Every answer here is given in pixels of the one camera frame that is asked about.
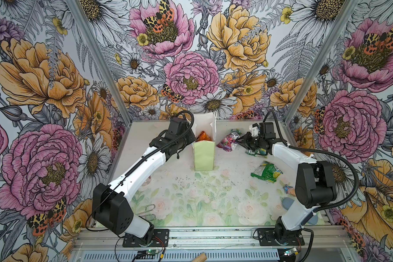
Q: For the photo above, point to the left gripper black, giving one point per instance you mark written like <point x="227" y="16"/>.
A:
<point x="191" y="137"/>

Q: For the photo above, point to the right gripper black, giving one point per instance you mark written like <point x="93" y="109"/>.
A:
<point x="245" y="142"/>

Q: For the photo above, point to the purple pink candy bag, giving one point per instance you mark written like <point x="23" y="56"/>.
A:
<point x="228" y="142"/>

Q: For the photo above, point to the orange corn chips bag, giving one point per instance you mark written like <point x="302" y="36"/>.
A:
<point x="203" y="136"/>

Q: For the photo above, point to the white green paper bag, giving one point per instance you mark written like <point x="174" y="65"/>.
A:
<point x="204" y="151"/>

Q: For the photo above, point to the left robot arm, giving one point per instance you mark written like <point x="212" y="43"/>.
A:
<point x="111" y="202"/>

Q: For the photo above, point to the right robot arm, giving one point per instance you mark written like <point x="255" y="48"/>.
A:
<point x="314" y="185"/>

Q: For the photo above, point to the teal Fox's candy bag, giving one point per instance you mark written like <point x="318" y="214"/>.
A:
<point x="236" y="131"/>

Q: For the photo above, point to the green Fox's candy bag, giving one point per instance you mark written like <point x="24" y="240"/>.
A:
<point x="259" y="152"/>

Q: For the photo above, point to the green snack bag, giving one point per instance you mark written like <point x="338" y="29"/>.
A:
<point x="267" y="172"/>

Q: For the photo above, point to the small colourful candy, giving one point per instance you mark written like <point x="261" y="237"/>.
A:
<point x="289" y="190"/>

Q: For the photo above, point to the grey blue oval pad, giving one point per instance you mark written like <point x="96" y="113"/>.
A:
<point x="287" y="203"/>

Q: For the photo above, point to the metal paper clip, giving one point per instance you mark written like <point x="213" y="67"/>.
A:
<point x="148" y="214"/>

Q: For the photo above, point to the green circuit board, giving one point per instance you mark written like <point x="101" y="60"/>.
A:
<point x="149" y="252"/>

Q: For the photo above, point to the wooden stick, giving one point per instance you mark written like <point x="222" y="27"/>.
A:
<point x="200" y="258"/>

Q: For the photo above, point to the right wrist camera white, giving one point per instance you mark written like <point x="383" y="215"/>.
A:
<point x="254" y="130"/>

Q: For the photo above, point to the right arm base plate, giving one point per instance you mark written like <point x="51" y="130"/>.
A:
<point x="274" y="237"/>

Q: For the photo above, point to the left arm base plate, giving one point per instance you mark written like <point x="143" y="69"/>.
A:
<point x="156" y="238"/>

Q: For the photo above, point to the aluminium front rail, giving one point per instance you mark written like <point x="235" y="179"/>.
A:
<point x="211" y="238"/>

